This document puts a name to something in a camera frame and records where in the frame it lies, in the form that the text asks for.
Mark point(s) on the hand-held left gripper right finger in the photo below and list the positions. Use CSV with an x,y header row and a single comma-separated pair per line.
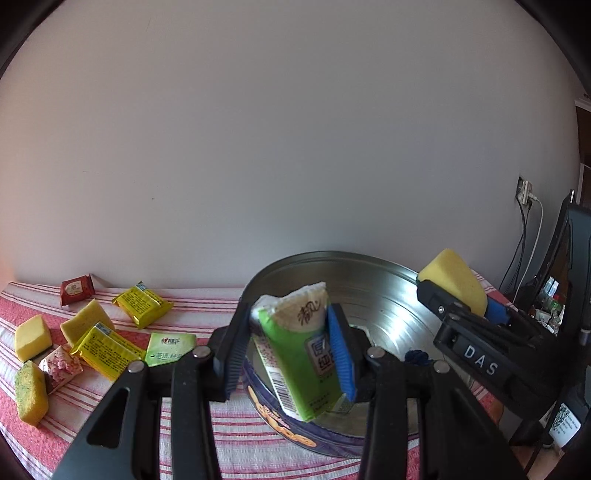
x,y
342,357

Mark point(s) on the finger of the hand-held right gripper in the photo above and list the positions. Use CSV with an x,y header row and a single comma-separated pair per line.
x,y
438,300
496,310

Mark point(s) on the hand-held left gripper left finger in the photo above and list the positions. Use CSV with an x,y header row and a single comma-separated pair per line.
x,y
228,353

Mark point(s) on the green and white snack packet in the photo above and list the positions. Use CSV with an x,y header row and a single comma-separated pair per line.
x,y
295,360

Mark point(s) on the round metal cookie tin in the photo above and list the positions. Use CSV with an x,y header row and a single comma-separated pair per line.
x,y
383,295

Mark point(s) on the green tissue pack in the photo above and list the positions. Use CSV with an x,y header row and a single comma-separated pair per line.
x,y
170,348

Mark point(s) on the yellow snack packet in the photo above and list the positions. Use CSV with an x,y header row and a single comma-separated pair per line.
x,y
106,351
141,304

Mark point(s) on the pink floral snack packet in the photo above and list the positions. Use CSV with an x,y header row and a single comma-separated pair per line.
x,y
61,369

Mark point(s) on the yellow sponge block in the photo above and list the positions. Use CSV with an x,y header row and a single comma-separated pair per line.
x,y
31,336

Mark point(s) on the green-speckled yellow sponge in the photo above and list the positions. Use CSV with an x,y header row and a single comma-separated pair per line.
x,y
31,394

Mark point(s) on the group of small bottles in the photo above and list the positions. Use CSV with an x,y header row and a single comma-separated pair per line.
x,y
550,300

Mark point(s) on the red white striped tablecloth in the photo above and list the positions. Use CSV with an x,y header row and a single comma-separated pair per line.
x,y
184,304

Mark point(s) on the red snack packet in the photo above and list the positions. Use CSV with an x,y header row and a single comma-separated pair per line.
x,y
76,290

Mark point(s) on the wall power socket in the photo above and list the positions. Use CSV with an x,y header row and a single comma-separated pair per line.
x,y
525,189

